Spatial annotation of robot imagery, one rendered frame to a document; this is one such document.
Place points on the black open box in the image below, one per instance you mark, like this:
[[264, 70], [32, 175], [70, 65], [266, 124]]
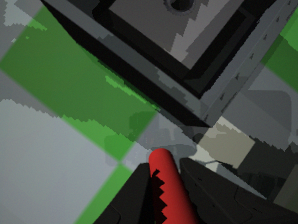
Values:
[[200, 98]]

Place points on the grey square plate with hole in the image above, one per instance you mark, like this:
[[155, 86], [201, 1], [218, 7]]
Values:
[[174, 33]]

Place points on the red peg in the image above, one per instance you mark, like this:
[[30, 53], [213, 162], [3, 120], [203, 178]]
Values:
[[171, 200]]

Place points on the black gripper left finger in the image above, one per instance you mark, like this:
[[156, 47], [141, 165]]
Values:
[[134, 203]]

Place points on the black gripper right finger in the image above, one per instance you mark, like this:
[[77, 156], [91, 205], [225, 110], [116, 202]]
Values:
[[219, 201]]

